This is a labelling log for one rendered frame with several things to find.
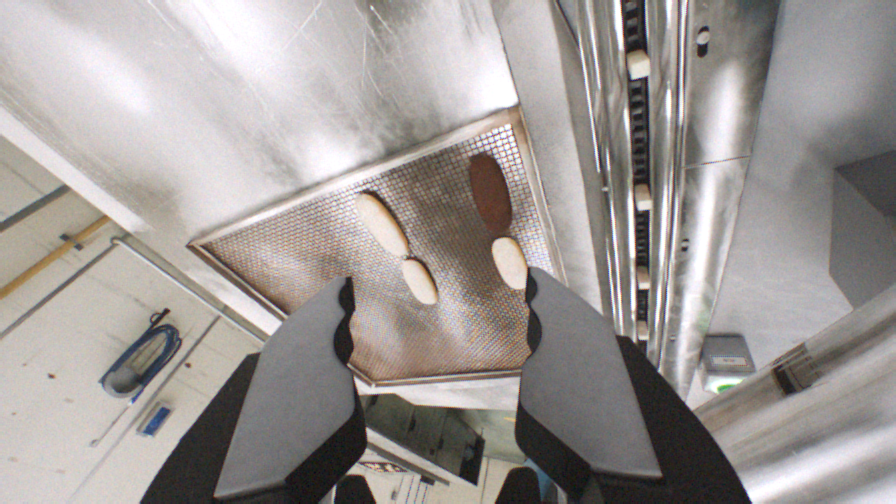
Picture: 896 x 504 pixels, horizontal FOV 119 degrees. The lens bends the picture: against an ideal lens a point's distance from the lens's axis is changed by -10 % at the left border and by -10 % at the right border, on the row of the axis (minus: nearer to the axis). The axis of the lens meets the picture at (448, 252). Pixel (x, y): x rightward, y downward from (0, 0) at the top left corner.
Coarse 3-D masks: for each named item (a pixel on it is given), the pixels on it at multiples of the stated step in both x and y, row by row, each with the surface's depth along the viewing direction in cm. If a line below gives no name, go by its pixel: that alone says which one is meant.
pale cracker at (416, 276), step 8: (408, 264) 41; (416, 264) 41; (408, 272) 42; (416, 272) 41; (424, 272) 41; (408, 280) 43; (416, 280) 42; (424, 280) 42; (416, 288) 44; (424, 288) 43; (432, 288) 44; (416, 296) 45; (424, 296) 45; (432, 296) 45
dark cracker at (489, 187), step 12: (480, 168) 29; (492, 168) 29; (480, 180) 30; (492, 180) 30; (504, 180) 30; (480, 192) 31; (492, 192) 31; (504, 192) 31; (480, 204) 32; (492, 204) 32; (504, 204) 32; (480, 216) 34; (492, 216) 33; (504, 216) 33; (492, 228) 35; (504, 228) 34
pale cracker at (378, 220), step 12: (360, 204) 34; (372, 204) 34; (360, 216) 35; (372, 216) 35; (384, 216) 35; (372, 228) 36; (384, 228) 36; (396, 228) 36; (384, 240) 37; (396, 240) 37; (396, 252) 39
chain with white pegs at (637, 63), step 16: (624, 0) 22; (640, 0) 22; (640, 16) 23; (624, 32) 24; (640, 32) 23; (624, 48) 25; (640, 48) 24; (640, 64) 23; (640, 80) 26; (640, 96) 27; (640, 112) 28; (640, 144) 30; (640, 176) 32; (640, 192) 32; (640, 208) 32; (640, 224) 37; (640, 240) 38; (640, 272) 41; (640, 288) 40; (640, 304) 48; (640, 320) 50; (640, 336) 48
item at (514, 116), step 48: (432, 144) 28; (528, 144) 28; (432, 192) 33; (528, 192) 32; (192, 240) 43; (288, 240) 41; (432, 240) 38; (480, 240) 37; (528, 240) 36; (240, 288) 49; (384, 288) 46; (480, 336) 53; (384, 384) 72
